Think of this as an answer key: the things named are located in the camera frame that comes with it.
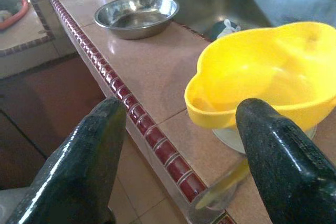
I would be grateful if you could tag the yellow plastic bowl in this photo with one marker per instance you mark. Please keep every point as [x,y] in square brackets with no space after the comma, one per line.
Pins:
[249,77]

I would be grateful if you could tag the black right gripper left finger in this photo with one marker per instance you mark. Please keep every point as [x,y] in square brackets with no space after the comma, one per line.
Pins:
[78,169]

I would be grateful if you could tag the teal mug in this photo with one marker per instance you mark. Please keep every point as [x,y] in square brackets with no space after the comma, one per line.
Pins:
[218,28]

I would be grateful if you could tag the white rabbit utensil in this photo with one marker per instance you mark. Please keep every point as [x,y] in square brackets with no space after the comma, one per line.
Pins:
[229,24]

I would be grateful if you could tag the steel bowl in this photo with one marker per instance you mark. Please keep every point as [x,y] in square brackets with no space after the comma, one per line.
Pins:
[136,24]

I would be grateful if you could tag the wide maroon cabinet door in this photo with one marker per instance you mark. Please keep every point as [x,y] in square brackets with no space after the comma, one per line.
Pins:
[39,116]

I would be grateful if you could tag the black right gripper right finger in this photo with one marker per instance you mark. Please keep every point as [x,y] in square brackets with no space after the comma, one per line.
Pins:
[288,171]

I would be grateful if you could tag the white round bowl base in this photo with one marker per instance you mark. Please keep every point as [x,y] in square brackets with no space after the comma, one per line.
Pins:
[228,140]

